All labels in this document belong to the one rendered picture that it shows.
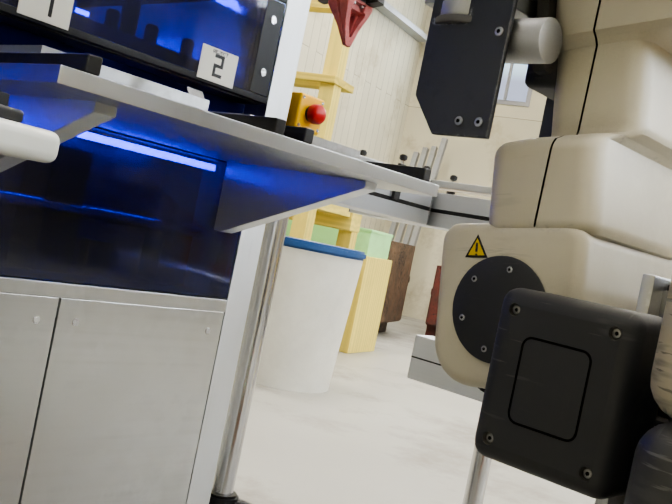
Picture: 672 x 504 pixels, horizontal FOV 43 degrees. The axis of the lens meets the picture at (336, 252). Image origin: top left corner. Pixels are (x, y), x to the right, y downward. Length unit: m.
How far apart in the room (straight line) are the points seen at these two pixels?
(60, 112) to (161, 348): 0.61
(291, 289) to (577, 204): 3.29
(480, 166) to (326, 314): 6.33
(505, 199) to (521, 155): 0.04
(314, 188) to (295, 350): 2.69
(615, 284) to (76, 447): 0.99
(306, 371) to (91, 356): 2.69
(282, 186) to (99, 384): 0.46
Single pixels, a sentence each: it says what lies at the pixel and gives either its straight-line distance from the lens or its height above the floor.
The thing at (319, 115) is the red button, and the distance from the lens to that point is 1.71.
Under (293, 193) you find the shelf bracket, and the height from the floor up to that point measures 0.82.
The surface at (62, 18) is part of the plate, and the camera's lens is 1.40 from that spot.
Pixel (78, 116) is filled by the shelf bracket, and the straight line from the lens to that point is 1.06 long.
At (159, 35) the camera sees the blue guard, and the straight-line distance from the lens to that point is 1.50.
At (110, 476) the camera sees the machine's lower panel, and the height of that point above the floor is 0.27.
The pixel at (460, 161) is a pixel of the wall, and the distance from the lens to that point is 10.30.
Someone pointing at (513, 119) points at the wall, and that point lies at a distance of 10.21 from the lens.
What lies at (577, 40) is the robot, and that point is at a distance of 0.89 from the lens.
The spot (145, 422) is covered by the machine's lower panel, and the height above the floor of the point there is 0.37.
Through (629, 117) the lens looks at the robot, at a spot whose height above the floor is 0.93.
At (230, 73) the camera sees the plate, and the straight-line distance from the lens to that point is 1.60.
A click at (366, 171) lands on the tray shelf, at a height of 0.87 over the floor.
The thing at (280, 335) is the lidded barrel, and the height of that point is 0.25.
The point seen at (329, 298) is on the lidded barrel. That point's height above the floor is 0.47.
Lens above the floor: 0.76
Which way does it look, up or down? 1 degrees down
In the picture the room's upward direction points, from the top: 12 degrees clockwise
